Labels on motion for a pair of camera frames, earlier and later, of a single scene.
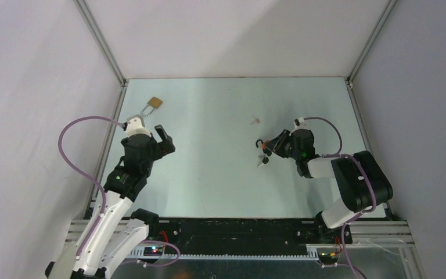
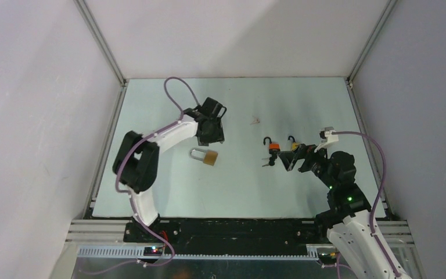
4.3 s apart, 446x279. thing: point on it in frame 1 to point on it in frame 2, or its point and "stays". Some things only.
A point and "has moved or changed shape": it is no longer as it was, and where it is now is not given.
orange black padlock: [263, 144] has moved or changed shape
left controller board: [153, 251] stays
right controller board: [328, 258] stays
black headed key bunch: [264, 161] has moved or changed shape
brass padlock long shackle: [154, 102] to [208, 156]
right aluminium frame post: [385, 14] stays
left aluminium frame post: [100, 40] stays
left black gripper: [164, 148] to [217, 136]
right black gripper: [277, 143] to [306, 152]
